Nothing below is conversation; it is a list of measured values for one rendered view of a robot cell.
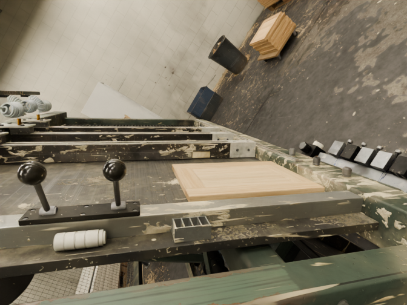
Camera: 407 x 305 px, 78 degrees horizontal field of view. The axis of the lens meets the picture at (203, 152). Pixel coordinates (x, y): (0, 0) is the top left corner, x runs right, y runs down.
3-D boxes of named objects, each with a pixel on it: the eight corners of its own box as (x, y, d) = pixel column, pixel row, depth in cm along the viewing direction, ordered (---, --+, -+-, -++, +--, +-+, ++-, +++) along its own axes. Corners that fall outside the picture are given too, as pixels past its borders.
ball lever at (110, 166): (128, 218, 48) (125, 170, 40) (108, 219, 47) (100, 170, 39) (128, 202, 51) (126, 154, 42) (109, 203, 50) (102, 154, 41)
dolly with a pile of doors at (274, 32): (303, 28, 351) (282, 9, 337) (282, 62, 355) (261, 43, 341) (280, 37, 408) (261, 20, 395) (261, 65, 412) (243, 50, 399)
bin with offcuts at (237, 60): (254, 53, 478) (227, 31, 457) (239, 77, 482) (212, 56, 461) (243, 56, 527) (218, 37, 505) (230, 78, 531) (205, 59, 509)
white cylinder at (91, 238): (53, 255, 41) (105, 249, 44) (52, 239, 41) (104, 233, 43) (59, 245, 44) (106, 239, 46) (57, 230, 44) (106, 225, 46)
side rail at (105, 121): (193, 131, 239) (194, 120, 237) (65, 131, 211) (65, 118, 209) (191, 130, 247) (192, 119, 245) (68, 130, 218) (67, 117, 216)
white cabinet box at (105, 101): (202, 143, 471) (98, 81, 403) (186, 169, 476) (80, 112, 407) (195, 137, 528) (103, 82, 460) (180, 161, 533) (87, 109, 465)
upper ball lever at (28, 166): (59, 224, 45) (39, 173, 37) (35, 226, 44) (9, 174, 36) (63, 206, 48) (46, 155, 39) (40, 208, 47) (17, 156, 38)
